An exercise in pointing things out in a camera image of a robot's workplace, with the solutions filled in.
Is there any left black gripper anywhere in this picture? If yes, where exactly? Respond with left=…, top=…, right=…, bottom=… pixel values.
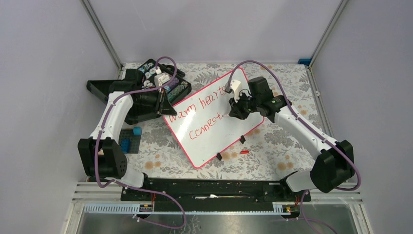
left=135, top=86, right=177, bottom=116

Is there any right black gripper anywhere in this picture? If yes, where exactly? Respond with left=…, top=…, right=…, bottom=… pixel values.
left=229, top=91, right=261, bottom=120

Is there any pink-framed whiteboard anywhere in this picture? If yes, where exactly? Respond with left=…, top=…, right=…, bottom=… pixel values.
left=164, top=68, right=264, bottom=168

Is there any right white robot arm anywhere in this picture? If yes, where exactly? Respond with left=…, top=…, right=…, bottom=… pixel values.
left=227, top=77, right=356, bottom=201

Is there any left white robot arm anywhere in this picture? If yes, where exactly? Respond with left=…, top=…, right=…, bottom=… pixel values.
left=77, top=73, right=177, bottom=200

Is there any light blue building block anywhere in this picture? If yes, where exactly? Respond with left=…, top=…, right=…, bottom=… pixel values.
left=132, top=126, right=142, bottom=136

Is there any black poker chip case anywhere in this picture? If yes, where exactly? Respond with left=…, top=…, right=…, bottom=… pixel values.
left=86, top=58, right=192, bottom=125

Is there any black building block plate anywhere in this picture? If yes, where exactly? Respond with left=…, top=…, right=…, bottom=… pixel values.
left=119, top=129, right=141, bottom=154

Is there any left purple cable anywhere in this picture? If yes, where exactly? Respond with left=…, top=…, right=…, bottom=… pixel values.
left=94, top=57, right=178, bottom=190

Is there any purple cable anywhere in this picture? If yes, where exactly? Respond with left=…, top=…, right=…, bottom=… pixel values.
left=225, top=60, right=362, bottom=192
left=94, top=57, right=178, bottom=190

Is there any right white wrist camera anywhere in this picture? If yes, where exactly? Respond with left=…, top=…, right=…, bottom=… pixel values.
left=225, top=79, right=242, bottom=102

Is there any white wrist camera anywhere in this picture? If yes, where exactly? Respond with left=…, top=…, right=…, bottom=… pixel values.
left=154, top=68, right=170, bottom=87
left=225, top=79, right=242, bottom=102

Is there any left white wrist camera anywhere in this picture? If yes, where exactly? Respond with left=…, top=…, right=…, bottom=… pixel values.
left=154, top=68, right=170, bottom=87

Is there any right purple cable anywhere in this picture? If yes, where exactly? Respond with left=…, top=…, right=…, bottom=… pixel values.
left=225, top=60, right=362, bottom=192

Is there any blue corner bracket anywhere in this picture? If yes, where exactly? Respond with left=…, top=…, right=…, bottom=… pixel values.
left=298, top=58, right=312, bottom=66

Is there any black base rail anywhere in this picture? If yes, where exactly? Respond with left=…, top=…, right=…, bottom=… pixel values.
left=121, top=178, right=303, bottom=212

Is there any white cable duct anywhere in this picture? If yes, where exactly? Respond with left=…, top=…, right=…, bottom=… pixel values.
left=83, top=203, right=154, bottom=215

